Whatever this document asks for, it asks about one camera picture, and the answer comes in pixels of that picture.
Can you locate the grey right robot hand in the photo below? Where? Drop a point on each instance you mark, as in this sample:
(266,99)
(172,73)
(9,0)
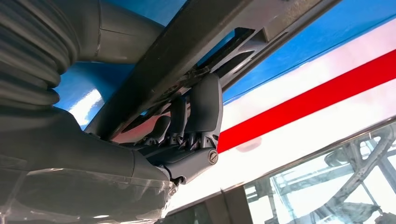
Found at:
(77,173)

